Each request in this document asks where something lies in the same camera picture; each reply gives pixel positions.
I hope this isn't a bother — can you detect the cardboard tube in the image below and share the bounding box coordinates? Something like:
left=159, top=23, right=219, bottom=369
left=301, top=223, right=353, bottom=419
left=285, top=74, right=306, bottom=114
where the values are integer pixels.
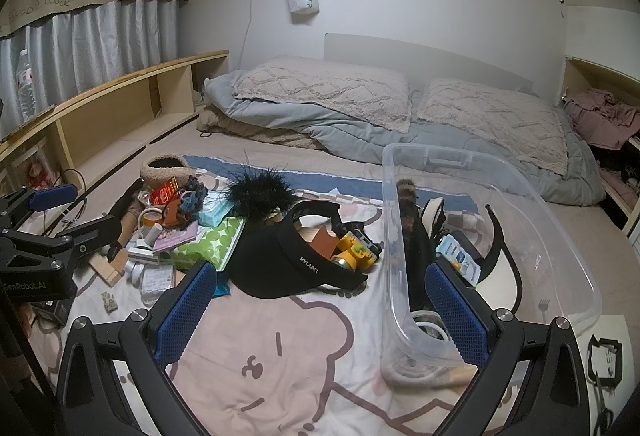
left=107, top=211, right=140, bottom=263

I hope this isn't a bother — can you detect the white black sun visor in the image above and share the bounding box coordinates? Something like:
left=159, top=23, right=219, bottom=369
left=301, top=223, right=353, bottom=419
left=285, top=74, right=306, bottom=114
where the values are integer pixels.
left=420, top=197, right=524, bottom=313

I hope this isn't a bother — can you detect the wooden bedside shelf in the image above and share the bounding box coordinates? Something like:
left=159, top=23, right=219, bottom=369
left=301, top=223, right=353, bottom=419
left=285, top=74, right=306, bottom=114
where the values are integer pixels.
left=1, top=50, right=229, bottom=192

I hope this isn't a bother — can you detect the pink notebook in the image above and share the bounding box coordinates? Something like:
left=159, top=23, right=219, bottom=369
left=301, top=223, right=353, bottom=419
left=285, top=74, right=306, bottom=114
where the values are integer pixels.
left=153, top=221, right=198, bottom=254

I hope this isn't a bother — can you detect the red snack box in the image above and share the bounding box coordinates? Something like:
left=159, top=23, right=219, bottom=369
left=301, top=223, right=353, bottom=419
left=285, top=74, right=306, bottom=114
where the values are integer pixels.
left=150, top=177, right=180, bottom=207

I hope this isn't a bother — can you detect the brown leather pouch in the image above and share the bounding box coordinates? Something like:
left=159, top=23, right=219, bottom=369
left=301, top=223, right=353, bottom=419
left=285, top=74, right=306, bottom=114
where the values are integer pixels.
left=163, top=199, right=183, bottom=228

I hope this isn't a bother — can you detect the green white dotted pack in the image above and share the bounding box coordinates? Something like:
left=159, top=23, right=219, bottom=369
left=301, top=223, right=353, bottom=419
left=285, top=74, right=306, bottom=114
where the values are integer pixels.
left=168, top=216, right=245, bottom=272

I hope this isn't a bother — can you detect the beige fuzzy slipper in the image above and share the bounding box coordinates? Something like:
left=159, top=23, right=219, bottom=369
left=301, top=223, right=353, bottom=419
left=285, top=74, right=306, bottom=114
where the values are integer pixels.
left=140, top=154, right=196, bottom=190

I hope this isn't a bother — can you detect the blue white sachet pack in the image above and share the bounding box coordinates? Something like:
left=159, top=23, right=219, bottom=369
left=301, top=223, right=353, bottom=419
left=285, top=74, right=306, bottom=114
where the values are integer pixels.
left=435, top=234, right=482, bottom=287

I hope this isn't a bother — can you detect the clear plastic storage bin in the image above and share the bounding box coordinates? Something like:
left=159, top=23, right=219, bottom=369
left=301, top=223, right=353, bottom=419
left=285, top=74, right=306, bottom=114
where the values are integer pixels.
left=381, top=143, right=602, bottom=387

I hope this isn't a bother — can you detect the blue scrunchie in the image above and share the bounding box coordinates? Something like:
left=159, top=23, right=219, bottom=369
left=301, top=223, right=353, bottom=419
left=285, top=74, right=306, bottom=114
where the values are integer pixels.
left=178, top=177, right=208, bottom=217

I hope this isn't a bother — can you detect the leopard fur headband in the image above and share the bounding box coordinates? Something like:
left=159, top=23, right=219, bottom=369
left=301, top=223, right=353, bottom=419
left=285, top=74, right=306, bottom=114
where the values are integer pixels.
left=397, top=179, right=419, bottom=258

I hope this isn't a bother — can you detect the black sun visor cap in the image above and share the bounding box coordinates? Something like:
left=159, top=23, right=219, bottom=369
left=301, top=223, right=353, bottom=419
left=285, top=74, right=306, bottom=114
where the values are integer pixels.
left=226, top=201, right=368, bottom=299

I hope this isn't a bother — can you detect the teal tissue pack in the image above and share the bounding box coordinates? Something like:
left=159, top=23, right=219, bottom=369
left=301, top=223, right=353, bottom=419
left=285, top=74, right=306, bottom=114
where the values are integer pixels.
left=198, top=190, right=233, bottom=228

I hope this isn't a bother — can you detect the plastic water bottle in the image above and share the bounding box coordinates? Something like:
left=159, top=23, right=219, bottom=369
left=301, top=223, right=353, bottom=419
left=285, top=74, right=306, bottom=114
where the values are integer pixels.
left=16, top=49, right=36, bottom=122

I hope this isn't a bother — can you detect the black feather pom pom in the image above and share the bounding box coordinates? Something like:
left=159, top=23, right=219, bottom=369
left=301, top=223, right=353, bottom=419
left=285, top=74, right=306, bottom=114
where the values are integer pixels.
left=226, top=164, right=297, bottom=222

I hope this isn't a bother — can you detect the grey curtain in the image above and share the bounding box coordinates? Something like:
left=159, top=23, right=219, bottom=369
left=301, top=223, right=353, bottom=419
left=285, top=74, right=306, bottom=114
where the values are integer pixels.
left=1, top=0, right=180, bottom=136

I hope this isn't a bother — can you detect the grey blue duvet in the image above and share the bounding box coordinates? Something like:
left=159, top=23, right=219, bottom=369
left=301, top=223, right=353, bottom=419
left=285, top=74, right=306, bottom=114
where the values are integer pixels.
left=204, top=70, right=606, bottom=206

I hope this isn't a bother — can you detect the right beige quilted pillow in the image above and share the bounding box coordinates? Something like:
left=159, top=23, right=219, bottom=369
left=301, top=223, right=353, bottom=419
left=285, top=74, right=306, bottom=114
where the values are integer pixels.
left=416, top=78, right=568, bottom=176

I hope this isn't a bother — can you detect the beige quilted pillow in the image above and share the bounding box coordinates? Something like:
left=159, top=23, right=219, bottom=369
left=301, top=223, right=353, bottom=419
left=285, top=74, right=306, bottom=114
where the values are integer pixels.
left=233, top=55, right=412, bottom=133
left=416, top=78, right=568, bottom=176

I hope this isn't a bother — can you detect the pink clothes pile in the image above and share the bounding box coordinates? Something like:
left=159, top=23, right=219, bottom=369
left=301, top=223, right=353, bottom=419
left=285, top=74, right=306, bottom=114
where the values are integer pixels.
left=564, top=89, right=639, bottom=151

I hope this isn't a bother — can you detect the left beige quilted pillow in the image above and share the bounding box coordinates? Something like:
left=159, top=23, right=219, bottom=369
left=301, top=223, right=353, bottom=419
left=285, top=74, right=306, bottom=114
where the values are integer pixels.
left=233, top=55, right=412, bottom=133

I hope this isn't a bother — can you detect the white bed headboard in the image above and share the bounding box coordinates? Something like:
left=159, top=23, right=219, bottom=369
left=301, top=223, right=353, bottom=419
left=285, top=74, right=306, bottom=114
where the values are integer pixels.
left=323, top=32, right=533, bottom=93

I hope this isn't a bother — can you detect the white box with black frame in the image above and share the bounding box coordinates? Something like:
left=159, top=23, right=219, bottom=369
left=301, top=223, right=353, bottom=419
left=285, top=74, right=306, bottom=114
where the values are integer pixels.
left=577, top=315, right=636, bottom=416

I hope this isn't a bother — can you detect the yellow toy camera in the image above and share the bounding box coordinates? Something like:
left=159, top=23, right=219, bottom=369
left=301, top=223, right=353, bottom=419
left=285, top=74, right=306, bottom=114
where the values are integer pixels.
left=331, top=229, right=383, bottom=272

